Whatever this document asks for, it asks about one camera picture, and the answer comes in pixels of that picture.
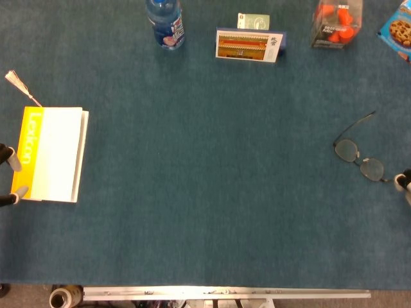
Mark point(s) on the pale green card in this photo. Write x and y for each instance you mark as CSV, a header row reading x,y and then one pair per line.
x,y
253,22

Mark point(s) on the blue plastic drink bottle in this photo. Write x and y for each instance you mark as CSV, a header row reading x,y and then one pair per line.
x,y
165,25

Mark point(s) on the beige tassel bookmark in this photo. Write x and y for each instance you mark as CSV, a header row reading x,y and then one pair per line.
x,y
14,78

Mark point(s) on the yellow and white book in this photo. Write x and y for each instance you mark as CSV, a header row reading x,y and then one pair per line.
x,y
54,154

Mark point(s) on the aluminium profile rail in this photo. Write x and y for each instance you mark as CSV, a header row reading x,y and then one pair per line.
x,y
224,292

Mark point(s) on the small black floor object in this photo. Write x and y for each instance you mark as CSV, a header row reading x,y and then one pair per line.
x,y
4,289

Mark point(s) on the blue cookie box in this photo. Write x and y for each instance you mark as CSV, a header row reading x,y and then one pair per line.
x,y
398,32

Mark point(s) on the teal felt tablecloth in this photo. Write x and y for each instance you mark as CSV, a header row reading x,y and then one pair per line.
x,y
205,160

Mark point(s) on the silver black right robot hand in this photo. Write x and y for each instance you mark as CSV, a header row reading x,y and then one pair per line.
x,y
404,183

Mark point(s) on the brown tape roll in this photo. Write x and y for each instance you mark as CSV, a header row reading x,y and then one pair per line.
x,y
64,296

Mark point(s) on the black grey-tipped left robot hand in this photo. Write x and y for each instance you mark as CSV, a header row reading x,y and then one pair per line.
x,y
6,154

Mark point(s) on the black eyeglasses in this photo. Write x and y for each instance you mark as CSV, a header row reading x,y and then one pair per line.
x,y
346,150

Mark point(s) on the clear box with red cups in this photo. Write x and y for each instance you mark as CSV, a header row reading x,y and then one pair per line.
x,y
335,25

